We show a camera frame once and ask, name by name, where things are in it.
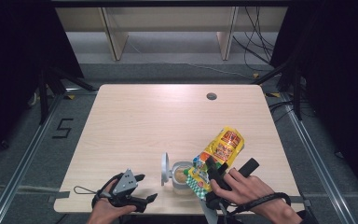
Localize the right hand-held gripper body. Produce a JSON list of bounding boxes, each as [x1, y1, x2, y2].
[[200, 190, 232, 224]]

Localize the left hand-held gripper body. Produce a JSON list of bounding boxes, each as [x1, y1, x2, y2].
[[107, 168, 148, 215]]

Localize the tin can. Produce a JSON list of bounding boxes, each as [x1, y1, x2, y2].
[[160, 151, 197, 196]]

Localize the yellow green snack bag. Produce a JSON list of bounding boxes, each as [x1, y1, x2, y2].
[[185, 125, 245, 201]]

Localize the person's right hand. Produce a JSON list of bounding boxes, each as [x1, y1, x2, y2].
[[210, 167, 281, 217]]

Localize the person's left hand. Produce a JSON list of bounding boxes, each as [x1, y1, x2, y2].
[[87, 179, 138, 224]]

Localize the grey tape strip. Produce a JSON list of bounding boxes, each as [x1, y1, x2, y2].
[[55, 190, 71, 201], [288, 195, 312, 208]]

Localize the black metal stand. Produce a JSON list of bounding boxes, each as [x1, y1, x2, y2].
[[37, 65, 98, 126], [251, 57, 305, 121]]

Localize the black curtain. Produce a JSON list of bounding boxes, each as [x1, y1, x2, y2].
[[0, 0, 86, 171], [269, 0, 358, 200]]

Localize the light wooden shelf unit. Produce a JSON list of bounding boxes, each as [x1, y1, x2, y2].
[[55, 6, 289, 62]]

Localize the black braided wrist strap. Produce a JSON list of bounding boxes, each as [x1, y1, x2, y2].
[[227, 191, 292, 217]]

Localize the thin grey cord loop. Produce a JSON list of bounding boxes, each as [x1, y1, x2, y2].
[[73, 185, 98, 196]]

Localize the black floor cables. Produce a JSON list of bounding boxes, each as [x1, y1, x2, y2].
[[268, 100, 295, 123]]

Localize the metal floor rail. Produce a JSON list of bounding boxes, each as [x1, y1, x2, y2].
[[280, 92, 358, 224], [0, 92, 63, 224]]

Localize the thin white floor cable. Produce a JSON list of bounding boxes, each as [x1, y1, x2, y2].
[[130, 40, 255, 79]]

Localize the black hanging cables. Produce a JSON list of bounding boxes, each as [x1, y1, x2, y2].
[[232, 6, 277, 65]]

